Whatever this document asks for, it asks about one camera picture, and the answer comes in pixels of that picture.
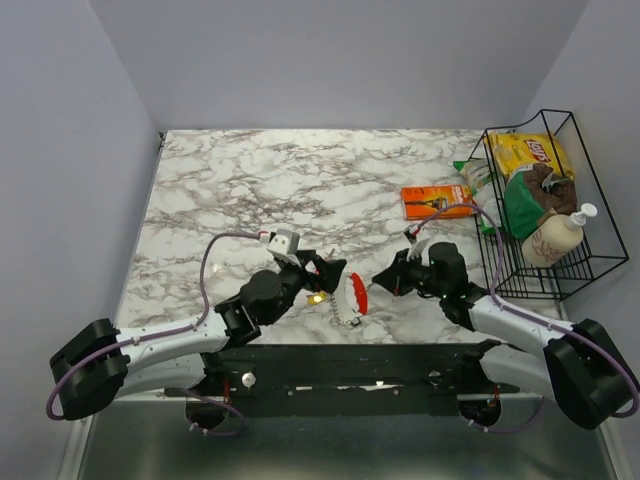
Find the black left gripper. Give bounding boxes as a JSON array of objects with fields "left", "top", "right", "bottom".
[{"left": 263, "top": 251, "right": 345, "bottom": 326}]

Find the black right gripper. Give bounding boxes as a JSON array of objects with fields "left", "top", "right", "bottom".
[{"left": 372, "top": 247, "right": 447, "bottom": 298}]

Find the yellow key tag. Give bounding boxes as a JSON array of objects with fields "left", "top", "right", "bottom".
[{"left": 307, "top": 292, "right": 326, "bottom": 305}]

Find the red handled steel key organizer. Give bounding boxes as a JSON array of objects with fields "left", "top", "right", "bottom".
[{"left": 329, "top": 271, "right": 369, "bottom": 329}]

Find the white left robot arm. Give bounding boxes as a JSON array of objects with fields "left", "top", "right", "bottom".
[{"left": 45, "top": 250, "right": 347, "bottom": 421}]

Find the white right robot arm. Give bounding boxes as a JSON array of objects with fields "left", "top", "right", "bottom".
[{"left": 373, "top": 242, "right": 639, "bottom": 430}]

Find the orange razor box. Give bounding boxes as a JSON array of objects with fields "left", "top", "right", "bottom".
[{"left": 401, "top": 185, "right": 472, "bottom": 220}]

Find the white green snack bag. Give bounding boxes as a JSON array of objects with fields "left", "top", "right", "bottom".
[{"left": 452, "top": 159, "right": 504, "bottom": 235}]

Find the cream lotion pump bottle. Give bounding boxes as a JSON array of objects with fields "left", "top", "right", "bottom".
[{"left": 521, "top": 203, "right": 598, "bottom": 268}]

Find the yellow chips bag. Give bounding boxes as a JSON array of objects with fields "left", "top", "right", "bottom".
[{"left": 484, "top": 132, "right": 575, "bottom": 180}]

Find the brown crumpled bag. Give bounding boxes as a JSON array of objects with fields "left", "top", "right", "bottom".
[{"left": 527, "top": 163, "right": 578, "bottom": 215}]

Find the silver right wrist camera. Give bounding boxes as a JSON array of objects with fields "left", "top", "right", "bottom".
[{"left": 404, "top": 226, "right": 429, "bottom": 261}]

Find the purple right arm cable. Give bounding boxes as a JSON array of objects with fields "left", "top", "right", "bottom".
[{"left": 407, "top": 202, "right": 640, "bottom": 434}]

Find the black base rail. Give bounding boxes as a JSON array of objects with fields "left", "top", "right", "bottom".
[{"left": 192, "top": 341, "right": 494, "bottom": 418}]

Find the black wire rack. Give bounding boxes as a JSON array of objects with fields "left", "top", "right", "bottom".
[{"left": 469, "top": 109, "right": 629, "bottom": 301}]

